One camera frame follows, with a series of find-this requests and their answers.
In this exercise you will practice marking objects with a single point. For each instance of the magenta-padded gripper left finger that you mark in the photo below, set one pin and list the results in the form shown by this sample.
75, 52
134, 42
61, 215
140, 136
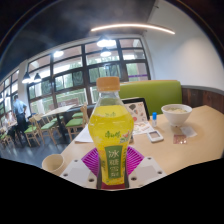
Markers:
78, 171

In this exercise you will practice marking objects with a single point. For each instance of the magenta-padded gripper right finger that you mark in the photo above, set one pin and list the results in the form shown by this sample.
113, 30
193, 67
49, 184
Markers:
145, 170

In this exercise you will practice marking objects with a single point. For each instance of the yellow drink bottle orange cap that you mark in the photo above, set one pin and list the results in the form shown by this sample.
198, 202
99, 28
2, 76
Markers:
110, 133

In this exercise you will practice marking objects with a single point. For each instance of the cream paper cup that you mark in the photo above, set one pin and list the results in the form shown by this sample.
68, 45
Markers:
53, 163

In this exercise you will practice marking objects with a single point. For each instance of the small white flat device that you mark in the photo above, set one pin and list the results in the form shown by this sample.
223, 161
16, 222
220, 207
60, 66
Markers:
155, 135

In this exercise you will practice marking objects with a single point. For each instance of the white paper sheets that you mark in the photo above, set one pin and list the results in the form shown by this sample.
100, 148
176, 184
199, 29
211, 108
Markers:
84, 135

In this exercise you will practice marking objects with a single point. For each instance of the printed leaflet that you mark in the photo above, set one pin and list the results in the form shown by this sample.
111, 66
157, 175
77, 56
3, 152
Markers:
144, 127

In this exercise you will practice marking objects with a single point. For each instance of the small pink packet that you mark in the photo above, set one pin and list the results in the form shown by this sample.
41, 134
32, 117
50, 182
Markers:
180, 139

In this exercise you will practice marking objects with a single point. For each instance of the small blue-capped white bottle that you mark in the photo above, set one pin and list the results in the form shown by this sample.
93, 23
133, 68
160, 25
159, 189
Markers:
154, 119

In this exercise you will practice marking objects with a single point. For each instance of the wooden chairs with green seats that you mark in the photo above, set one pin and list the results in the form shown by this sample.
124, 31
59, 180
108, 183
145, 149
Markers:
46, 126

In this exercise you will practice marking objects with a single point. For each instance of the small white packet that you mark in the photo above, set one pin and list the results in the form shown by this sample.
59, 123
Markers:
188, 131

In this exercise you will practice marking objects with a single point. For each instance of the black tablet with stickers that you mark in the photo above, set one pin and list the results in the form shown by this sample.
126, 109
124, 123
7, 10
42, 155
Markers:
137, 110

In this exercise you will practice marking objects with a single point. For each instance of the wooden dining table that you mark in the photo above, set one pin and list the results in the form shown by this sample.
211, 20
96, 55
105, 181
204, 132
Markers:
58, 110

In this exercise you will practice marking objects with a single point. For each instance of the white bowl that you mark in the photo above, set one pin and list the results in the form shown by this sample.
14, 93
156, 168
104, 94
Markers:
176, 114

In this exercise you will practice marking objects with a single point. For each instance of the green upholstered bench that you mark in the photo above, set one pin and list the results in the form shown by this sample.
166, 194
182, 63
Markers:
156, 93

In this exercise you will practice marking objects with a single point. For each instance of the person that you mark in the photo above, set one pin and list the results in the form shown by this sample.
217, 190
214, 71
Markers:
19, 111
8, 120

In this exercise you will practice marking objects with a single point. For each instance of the hanging pendant lamps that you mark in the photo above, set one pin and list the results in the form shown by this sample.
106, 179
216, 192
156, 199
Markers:
106, 42

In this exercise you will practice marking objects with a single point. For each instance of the long curved light strip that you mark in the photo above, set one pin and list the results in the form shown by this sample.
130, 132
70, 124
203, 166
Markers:
133, 26

